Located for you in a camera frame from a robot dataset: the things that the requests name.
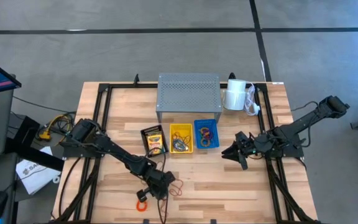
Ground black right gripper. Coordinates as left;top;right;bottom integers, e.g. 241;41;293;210
221;138;259;171

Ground yellow green crayon box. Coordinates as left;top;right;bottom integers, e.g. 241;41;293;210
147;131;163;156

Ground blue rubber band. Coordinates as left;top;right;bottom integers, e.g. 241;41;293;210
172;139;188;152
173;138;190;152

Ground blue plastic basket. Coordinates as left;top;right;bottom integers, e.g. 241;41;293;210
193;119;221;149

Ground black plastic basket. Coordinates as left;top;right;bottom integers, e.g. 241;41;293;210
140;124;170;157

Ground yellow plastic basket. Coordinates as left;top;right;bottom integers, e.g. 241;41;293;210
169;123;195;154

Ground grey perforated metal shelf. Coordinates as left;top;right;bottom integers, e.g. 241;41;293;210
155;73;223;124

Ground white paper sheet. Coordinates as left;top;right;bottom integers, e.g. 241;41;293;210
15;146;63;195

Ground black support beam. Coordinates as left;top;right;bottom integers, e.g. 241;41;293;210
4;114;65;172

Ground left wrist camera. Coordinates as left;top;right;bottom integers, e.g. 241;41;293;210
135;189;149;203

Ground black camera cable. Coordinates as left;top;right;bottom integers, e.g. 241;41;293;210
146;147;168;175

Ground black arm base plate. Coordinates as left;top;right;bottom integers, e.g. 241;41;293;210
61;136;108;159
258;133;305;159

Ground white coiled cable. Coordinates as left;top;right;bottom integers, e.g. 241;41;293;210
244;82;261;116

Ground black aluminium rig frame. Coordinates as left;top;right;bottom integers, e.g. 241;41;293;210
50;81;321;224

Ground yellow black cable bundle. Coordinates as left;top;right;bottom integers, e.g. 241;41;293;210
35;112;76;143

